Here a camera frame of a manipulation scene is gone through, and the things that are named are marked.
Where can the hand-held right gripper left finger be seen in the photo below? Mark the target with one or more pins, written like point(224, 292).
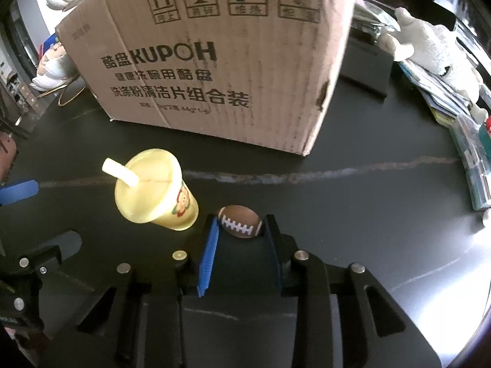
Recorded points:
point(209, 260)

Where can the small brown toy football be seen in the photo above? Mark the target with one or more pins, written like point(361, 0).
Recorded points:
point(239, 222)

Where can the black rectangular box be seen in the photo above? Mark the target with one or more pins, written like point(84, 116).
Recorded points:
point(364, 69)

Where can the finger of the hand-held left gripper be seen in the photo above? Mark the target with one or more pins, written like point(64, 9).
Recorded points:
point(19, 191)
point(57, 247)

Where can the white shell-shaped tiered stand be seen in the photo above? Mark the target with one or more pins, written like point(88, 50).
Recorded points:
point(50, 74)

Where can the brown cardboard box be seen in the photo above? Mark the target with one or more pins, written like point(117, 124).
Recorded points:
point(230, 84)

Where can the clear plastic storage boxes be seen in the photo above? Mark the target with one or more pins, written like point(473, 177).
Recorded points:
point(472, 161)

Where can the white plush animal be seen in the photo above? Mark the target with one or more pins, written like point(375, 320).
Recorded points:
point(433, 46)

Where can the white tube with red cap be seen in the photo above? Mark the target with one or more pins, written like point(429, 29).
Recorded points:
point(487, 217)

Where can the colourful building-block toy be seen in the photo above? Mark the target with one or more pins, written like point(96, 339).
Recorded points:
point(487, 127)

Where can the black shelf cabinet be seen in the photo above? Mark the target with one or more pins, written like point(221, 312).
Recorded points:
point(460, 0)

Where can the yellow toy cup with straw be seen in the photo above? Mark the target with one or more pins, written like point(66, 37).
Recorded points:
point(153, 191)

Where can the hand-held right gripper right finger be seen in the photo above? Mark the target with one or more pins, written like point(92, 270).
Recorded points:
point(275, 264)

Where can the pile of snack packets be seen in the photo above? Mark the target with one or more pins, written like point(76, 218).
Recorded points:
point(53, 51)

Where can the grey plastic pouch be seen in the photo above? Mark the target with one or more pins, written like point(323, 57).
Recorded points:
point(374, 15)

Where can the pile of books and papers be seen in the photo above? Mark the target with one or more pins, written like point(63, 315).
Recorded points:
point(437, 92)

